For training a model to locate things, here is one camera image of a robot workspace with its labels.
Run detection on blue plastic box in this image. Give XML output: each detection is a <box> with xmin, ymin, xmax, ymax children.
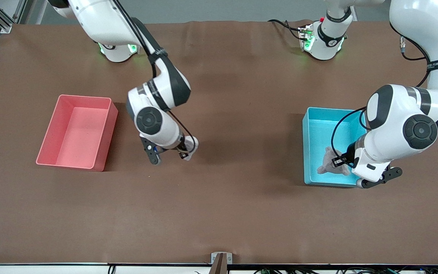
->
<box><xmin>302</xmin><ymin>107</ymin><xmax>374</xmax><ymax>188</ymax></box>

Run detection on tangled cables below table edge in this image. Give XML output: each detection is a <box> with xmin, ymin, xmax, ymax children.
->
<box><xmin>252</xmin><ymin>266</ymin><xmax>438</xmax><ymax>274</ymax></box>

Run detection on brown table mat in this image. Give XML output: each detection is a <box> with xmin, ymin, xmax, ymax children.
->
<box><xmin>0</xmin><ymin>20</ymin><xmax>438</xmax><ymax>265</ymax></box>

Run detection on grey plush toy white face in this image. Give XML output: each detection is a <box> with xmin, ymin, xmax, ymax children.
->
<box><xmin>182</xmin><ymin>136</ymin><xmax>200</xmax><ymax>161</ymax></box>

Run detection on pink plastic box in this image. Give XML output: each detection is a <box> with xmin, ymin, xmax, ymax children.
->
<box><xmin>36</xmin><ymin>94</ymin><xmax>119</xmax><ymax>172</ymax></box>

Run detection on white table edge rail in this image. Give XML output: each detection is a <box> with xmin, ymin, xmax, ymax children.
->
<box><xmin>0</xmin><ymin>262</ymin><xmax>438</xmax><ymax>274</ymax></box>

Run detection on plain grey plush toy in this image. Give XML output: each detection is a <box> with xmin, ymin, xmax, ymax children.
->
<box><xmin>316</xmin><ymin>146</ymin><xmax>351</xmax><ymax>176</ymax></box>

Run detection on black left base cable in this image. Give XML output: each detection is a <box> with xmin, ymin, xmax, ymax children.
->
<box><xmin>267</xmin><ymin>19</ymin><xmax>304</xmax><ymax>41</ymax></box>

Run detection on metal table edge bracket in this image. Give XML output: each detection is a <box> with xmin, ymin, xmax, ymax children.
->
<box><xmin>208</xmin><ymin>252</ymin><xmax>233</xmax><ymax>274</ymax></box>

